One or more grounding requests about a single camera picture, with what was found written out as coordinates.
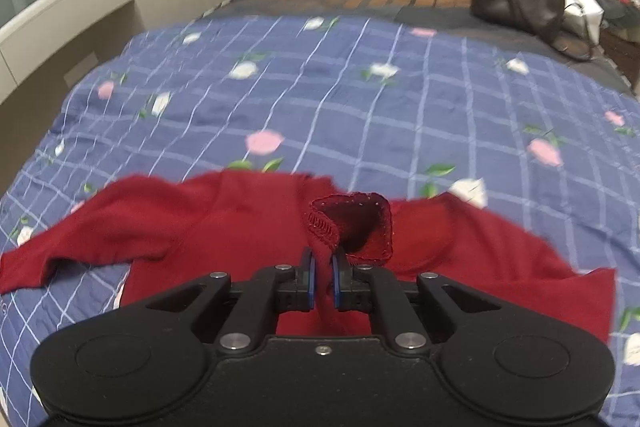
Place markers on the red long sleeve sweater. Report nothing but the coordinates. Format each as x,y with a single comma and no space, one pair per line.
240,221

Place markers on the blue floral checked quilt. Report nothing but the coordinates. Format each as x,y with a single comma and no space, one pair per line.
377,107

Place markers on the brown patterned bed sheet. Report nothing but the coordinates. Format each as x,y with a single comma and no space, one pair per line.
452,16

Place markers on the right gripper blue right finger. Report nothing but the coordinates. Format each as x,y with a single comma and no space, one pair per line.
389,304

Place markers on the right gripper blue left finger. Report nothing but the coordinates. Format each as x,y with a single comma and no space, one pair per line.
258,303

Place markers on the beige built-in cabinet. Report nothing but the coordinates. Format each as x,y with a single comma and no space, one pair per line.
52,44

